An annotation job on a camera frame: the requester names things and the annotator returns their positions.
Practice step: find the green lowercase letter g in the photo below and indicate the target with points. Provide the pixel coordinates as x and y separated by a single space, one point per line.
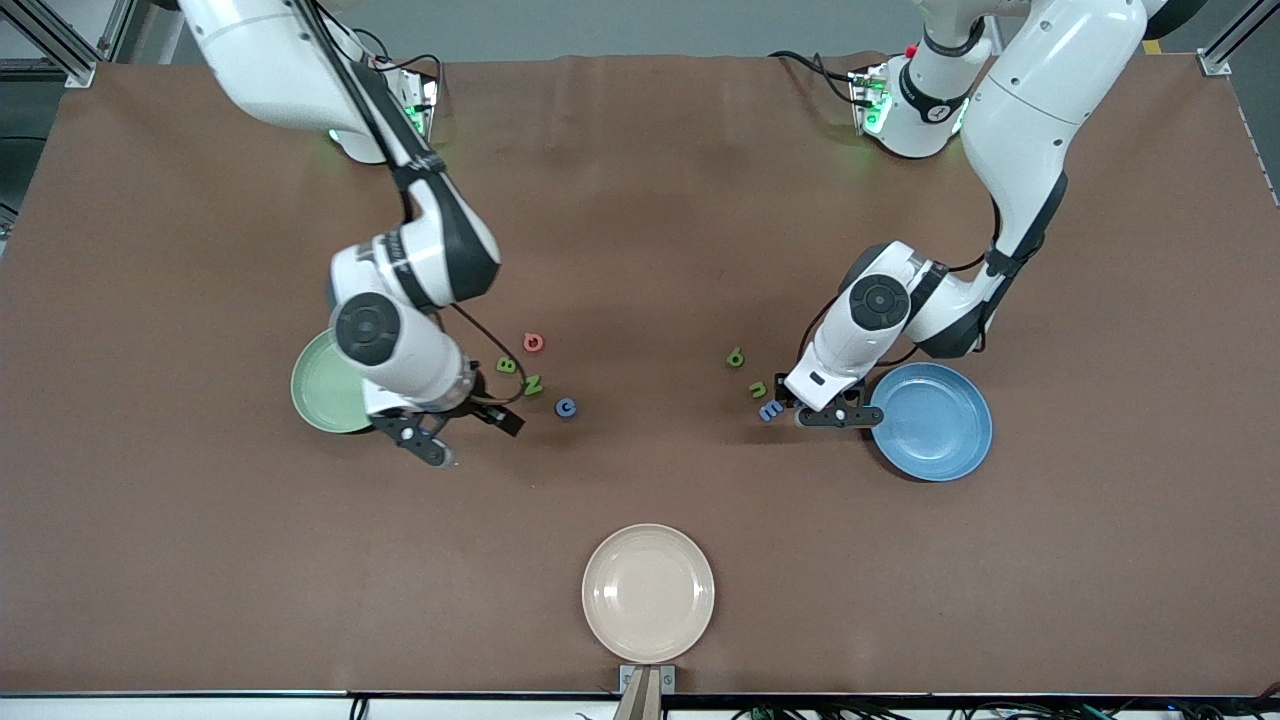
736 358

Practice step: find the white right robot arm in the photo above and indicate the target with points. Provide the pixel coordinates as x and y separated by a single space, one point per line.
270 70

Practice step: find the blue lowercase letter m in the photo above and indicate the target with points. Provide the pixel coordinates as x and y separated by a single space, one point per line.
771 411

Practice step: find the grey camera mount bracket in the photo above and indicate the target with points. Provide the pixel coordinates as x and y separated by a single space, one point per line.
647 680

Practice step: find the red round uppercase letter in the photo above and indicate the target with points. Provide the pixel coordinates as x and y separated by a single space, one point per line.
526 343

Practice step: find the aluminium frame profile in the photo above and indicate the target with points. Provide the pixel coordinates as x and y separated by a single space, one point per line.
1215 60
60 50

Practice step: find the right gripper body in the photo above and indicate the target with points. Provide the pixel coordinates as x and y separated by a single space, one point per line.
468 401

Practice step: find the green plate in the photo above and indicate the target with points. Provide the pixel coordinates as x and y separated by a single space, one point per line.
320 390

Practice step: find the silver base connector box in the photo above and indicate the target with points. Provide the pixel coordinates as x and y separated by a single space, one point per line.
425 105
868 100

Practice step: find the blue uppercase letter C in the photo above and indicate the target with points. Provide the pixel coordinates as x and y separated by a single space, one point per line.
558 408

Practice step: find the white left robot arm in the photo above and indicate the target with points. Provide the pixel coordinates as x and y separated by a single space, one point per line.
1030 90

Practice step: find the brown table mat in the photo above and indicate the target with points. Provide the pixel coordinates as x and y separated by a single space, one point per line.
640 250

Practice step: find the blue plate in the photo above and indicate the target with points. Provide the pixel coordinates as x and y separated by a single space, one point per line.
940 430

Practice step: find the beige plate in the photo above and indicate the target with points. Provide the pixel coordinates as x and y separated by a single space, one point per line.
648 593

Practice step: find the green uppercase letter N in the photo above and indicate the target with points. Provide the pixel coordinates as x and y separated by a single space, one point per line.
533 386

